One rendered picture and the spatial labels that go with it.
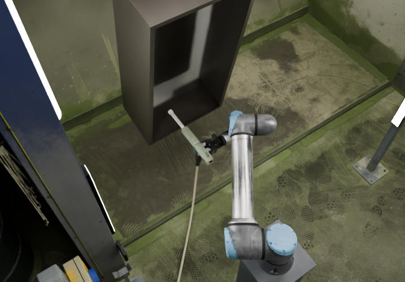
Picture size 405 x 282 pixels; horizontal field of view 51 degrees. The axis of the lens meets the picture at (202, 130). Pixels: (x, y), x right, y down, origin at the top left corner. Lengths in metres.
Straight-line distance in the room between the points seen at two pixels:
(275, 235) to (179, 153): 1.44
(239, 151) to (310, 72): 1.93
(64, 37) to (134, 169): 1.13
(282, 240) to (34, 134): 1.20
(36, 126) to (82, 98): 2.01
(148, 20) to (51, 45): 1.64
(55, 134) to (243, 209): 0.99
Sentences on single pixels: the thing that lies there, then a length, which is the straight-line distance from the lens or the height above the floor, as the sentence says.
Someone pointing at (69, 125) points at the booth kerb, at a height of 0.10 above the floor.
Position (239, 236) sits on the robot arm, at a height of 0.90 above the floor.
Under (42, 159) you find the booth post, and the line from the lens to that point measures 1.64.
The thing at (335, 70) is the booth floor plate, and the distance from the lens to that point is 4.04.
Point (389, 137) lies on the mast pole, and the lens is 3.15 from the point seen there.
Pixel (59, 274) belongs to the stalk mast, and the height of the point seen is 1.64.
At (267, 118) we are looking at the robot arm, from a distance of 2.26.
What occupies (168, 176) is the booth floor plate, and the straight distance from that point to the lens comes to 3.21.
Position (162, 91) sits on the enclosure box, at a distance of 3.07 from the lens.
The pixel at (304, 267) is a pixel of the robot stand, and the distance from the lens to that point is 2.35.
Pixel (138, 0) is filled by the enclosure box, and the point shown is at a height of 1.67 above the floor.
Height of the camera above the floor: 2.82
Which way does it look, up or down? 54 degrees down
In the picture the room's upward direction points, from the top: 1 degrees counter-clockwise
